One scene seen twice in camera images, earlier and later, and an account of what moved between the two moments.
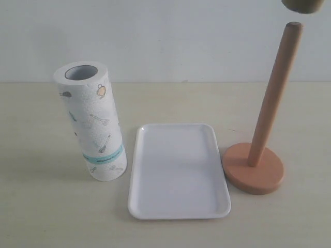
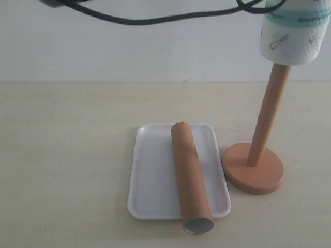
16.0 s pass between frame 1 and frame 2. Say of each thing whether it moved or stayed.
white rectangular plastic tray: stayed
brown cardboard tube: moved
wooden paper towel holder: stayed
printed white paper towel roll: moved
